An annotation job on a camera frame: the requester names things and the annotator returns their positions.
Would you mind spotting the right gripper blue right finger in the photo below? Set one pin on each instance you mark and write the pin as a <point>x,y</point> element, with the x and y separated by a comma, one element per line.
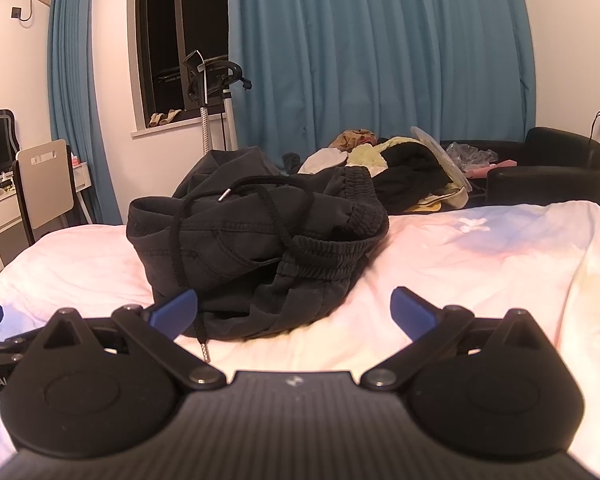
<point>434,333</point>

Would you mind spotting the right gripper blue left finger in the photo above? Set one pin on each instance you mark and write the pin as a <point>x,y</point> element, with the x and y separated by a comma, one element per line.
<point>154,330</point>

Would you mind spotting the black drawstring pants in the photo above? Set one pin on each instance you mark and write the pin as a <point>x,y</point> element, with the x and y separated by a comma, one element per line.
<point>264,252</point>

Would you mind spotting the pile of clothes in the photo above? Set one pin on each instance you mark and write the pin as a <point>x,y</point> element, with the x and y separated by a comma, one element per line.
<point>411,174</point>

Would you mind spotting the pastel bed sheet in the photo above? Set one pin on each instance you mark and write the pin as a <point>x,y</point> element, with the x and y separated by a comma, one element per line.
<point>489,260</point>

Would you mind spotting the beige chair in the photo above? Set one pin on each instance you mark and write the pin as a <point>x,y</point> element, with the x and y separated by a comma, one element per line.
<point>48,186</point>

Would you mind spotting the clear plastic bag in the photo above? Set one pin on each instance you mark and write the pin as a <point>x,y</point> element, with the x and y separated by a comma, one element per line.
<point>467,156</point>

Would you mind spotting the black leather armchair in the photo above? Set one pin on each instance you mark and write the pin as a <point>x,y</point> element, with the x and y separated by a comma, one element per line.
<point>553,166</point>

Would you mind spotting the teal curtain left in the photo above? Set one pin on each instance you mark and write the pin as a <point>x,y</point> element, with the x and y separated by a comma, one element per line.
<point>72,100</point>

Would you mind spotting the teal curtain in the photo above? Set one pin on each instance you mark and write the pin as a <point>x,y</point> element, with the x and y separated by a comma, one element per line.
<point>458,69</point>
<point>72,100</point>

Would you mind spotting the teal curtain right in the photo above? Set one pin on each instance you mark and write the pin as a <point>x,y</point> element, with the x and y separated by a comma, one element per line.
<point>458,69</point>

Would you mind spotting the dark window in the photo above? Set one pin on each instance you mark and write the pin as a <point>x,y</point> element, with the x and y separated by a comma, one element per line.
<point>166,31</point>

